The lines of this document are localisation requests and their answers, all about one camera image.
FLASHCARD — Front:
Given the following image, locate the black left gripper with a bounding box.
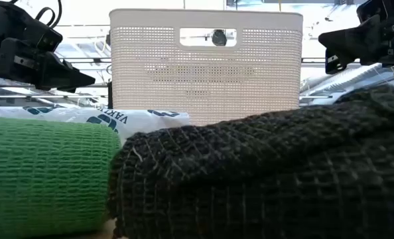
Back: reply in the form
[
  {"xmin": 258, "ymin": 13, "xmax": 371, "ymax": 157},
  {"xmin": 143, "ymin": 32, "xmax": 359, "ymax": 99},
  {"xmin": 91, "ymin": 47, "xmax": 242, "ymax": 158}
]
[{"xmin": 0, "ymin": 0, "xmax": 96, "ymax": 94}]

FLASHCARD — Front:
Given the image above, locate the white printed gauze package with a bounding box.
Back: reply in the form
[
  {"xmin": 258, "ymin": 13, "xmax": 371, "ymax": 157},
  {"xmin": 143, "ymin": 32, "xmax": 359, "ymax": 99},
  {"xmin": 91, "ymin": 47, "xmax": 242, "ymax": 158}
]
[{"xmin": 0, "ymin": 104, "xmax": 191, "ymax": 143}]

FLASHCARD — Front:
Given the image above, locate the green bandage roll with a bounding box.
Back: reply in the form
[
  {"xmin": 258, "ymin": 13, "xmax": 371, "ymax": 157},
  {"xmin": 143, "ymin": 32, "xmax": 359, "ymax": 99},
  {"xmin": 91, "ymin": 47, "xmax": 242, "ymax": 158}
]
[{"xmin": 0, "ymin": 116, "xmax": 122, "ymax": 238}]

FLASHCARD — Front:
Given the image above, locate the black bandage roll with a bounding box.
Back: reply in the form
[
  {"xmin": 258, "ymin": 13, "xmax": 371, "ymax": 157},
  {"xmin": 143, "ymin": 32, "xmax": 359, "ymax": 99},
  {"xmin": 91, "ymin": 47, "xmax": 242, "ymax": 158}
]
[{"xmin": 107, "ymin": 84, "xmax": 394, "ymax": 239}]

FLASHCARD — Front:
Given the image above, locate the white perforated plastic basket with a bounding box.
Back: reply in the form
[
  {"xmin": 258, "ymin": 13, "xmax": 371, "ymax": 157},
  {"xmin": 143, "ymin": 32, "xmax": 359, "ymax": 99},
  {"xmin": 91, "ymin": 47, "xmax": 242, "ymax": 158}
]
[{"xmin": 109, "ymin": 9, "xmax": 304, "ymax": 127}]

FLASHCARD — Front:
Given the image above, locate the black round knob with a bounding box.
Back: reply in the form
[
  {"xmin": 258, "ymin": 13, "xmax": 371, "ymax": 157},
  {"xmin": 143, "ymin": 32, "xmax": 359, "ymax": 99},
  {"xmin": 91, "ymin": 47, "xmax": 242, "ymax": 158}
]
[{"xmin": 211, "ymin": 29, "xmax": 228, "ymax": 47}]

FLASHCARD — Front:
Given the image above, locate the black aluminium table frame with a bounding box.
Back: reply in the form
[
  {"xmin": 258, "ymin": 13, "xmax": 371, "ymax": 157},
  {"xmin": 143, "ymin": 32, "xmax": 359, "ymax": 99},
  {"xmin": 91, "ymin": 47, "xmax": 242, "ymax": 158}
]
[{"xmin": 106, "ymin": 81, "xmax": 113, "ymax": 109}]

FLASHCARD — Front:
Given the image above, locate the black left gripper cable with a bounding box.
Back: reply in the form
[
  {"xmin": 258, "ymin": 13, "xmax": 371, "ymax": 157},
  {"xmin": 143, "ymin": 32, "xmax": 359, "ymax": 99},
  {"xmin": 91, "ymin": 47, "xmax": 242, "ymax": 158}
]
[{"xmin": 34, "ymin": 0, "xmax": 64, "ymax": 29}]

